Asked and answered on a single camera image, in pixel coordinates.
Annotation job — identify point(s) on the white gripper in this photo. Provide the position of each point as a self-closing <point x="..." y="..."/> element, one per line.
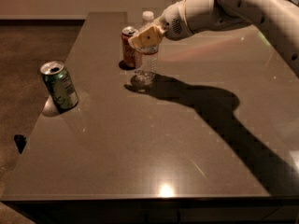
<point x="173" y="21"/>

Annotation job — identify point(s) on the clear plastic water bottle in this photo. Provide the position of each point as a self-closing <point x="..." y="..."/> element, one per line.
<point x="148" y="56"/>

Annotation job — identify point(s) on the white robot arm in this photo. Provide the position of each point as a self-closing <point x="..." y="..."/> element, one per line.
<point x="277" y="20"/>

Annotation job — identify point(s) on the red coke can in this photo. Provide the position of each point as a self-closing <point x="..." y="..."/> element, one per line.
<point x="130" y="57"/>

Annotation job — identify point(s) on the green soda can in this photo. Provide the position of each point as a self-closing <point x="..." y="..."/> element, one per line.
<point x="59" y="84"/>

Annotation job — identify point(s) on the small black object on floor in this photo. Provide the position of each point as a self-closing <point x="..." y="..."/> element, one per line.
<point x="20" y="141"/>

